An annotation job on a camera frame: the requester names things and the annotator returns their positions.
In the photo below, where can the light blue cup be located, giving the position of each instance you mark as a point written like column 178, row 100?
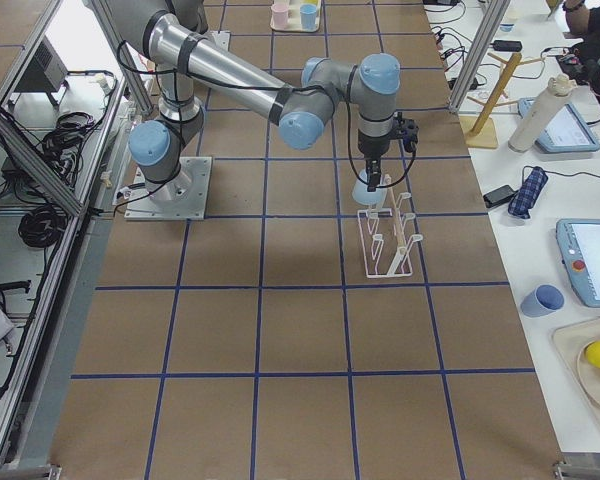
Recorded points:
column 363, row 196

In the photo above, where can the paper towel roll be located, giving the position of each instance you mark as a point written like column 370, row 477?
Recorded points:
column 544, row 108

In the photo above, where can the wooden towel stand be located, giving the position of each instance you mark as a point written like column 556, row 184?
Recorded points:
column 479, row 131

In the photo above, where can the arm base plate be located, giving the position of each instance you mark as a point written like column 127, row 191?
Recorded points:
column 183, row 198

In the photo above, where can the beige plastic tray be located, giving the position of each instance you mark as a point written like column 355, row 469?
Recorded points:
column 294, row 22

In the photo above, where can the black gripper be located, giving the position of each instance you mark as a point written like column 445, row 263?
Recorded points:
column 373, row 147

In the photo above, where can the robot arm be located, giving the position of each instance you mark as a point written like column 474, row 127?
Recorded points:
column 173, row 34

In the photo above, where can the black phone on bench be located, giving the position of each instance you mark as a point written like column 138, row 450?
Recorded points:
column 499, row 196

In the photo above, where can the white wire cup rack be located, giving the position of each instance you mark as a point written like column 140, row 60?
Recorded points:
column 387, row 238

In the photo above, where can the aluminium frame post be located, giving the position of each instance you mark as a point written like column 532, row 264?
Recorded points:
column 486, row 30

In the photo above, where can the beige tray with fruit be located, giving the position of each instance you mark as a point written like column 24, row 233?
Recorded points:
column 571, row 343

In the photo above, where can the pink cup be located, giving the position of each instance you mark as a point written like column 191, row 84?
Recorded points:
column 279, row 16

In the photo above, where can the folded plaid umbrella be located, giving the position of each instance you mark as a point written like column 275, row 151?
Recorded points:
column 528, row 194

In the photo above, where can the teach pendant tablet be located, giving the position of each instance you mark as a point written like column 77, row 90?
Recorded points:
column 579, row 244
column 567, row 132

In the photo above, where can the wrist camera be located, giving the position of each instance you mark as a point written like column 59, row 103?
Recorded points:
column 406, row 130

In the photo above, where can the black power adapter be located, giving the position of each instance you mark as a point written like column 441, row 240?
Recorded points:
column 507, row 45

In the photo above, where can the blue cup on bench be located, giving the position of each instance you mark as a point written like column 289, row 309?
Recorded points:
column 543, row 300

